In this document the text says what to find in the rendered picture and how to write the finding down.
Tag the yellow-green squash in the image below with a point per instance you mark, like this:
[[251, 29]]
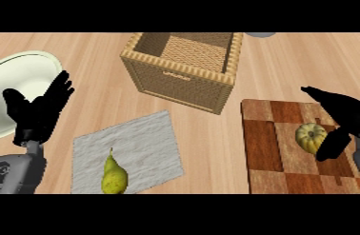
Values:
[[309, 135]]

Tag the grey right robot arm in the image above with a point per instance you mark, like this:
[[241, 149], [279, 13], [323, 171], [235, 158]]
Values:
[[357, 158]]

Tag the white plate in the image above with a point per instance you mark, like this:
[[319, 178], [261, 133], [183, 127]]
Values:
[[24, 77]]

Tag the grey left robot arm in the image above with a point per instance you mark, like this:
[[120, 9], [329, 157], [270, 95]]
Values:
[[21, 173]]

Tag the green pear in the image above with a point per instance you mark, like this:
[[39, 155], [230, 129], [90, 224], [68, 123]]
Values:
[[114, 178]]

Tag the grey round object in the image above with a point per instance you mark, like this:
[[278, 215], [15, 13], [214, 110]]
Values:
[[258, 34]]

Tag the grey cloth placemat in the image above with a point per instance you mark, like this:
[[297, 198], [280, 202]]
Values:
[[126, 150]]

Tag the checkered wooden cutting board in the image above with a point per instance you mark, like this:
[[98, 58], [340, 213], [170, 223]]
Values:
[[292, 150]]

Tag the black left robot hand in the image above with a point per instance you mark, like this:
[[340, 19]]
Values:
[[40, 113]]

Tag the wicker basket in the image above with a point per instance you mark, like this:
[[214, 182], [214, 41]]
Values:
[[183, 77]]

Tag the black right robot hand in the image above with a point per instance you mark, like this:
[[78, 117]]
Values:
[[342, 112]]

